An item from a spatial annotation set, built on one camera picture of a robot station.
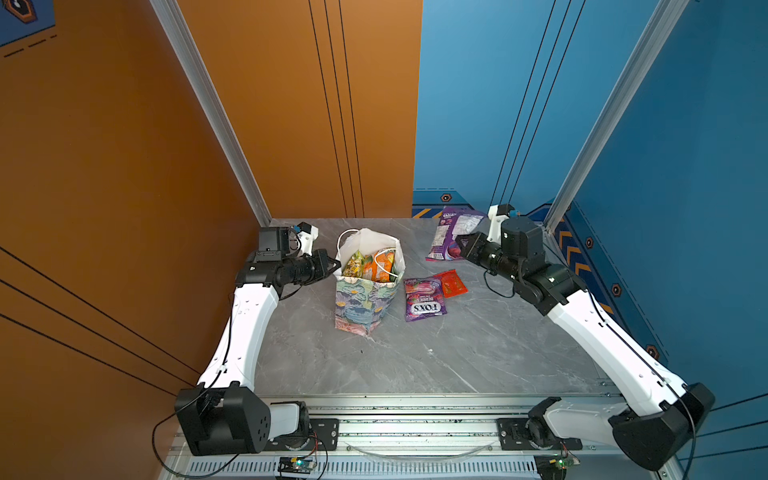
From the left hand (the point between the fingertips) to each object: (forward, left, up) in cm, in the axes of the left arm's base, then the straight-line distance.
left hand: (340, 261), depth 77 cm
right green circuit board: (-40, -55, -25) cm, 72 cm away
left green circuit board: (-41, +9, -27) cm, 50 cm away
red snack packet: (+10, -34, -24) cm, 43 cm away
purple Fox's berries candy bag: (+3, -24, -22) cm, 33 cm away
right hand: (+1, -28, +8) cm, 29 cm away
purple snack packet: (+7, -29, +8) cm, 31 cm away
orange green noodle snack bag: (+6, -2, -11) cm, 13 cm away
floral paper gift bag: (-8, -6, -10) cm, 14 cm away
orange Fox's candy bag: (+4, -11, -6) cm, 13 cm away
